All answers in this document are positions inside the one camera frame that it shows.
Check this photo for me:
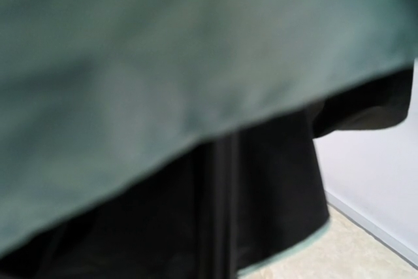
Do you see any mint green black umbrella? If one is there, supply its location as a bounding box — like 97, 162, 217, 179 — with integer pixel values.
1, 0, 417, 278

